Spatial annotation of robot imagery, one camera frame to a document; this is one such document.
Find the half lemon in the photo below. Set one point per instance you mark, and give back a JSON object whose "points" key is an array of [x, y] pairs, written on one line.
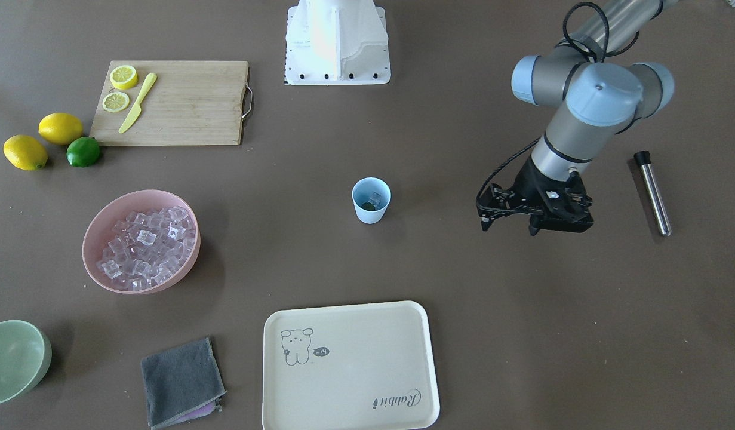
{"points": [[124, 77]]}

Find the green ceramic bowl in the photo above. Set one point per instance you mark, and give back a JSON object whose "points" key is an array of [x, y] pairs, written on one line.
{"points": [[25, 356]]}

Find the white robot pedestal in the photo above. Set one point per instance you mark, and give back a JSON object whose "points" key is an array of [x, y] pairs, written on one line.
{"points": [[336, 43]]}

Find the lemon slice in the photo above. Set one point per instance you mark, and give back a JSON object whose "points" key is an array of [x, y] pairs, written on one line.
{"points": [[115, 102]]}

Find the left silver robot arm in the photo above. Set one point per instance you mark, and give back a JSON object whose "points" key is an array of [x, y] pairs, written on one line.
{"points": [[594, 100]]}

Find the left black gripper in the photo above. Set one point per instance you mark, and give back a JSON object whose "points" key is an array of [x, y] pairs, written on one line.
{"points": [[529, 181]]}

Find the pink bowl of ice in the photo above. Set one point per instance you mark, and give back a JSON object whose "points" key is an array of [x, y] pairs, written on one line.
{"points": [[144, 242]]}

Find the cream rabbit tray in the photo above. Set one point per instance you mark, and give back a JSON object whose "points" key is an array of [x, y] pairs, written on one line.
{"points": [[365, 366]]}

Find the yellow plastic knife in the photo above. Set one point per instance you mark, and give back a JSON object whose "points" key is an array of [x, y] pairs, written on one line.
{"points": [[136, 108]]}

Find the whole yellow lemon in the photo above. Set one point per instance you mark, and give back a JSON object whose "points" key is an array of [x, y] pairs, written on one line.
{"points": [[25, 152]]}

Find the steel muddler black tip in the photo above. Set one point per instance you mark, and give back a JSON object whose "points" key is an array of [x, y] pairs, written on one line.
{"points": [[643, 161]]}

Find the ice cube in cup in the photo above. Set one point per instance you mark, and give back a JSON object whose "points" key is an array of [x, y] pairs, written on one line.
{"points": [[376, 199]]}

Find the grey folded cloth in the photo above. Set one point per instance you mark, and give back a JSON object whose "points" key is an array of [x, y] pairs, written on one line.
{"points": [[182, 383]]}

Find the green lime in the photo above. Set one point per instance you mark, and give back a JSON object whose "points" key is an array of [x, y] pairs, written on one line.
{"points": [[83, 152]]}

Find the light blue plastic cup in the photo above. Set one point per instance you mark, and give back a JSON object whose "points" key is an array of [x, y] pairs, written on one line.
{"points": [[360, 194]]}

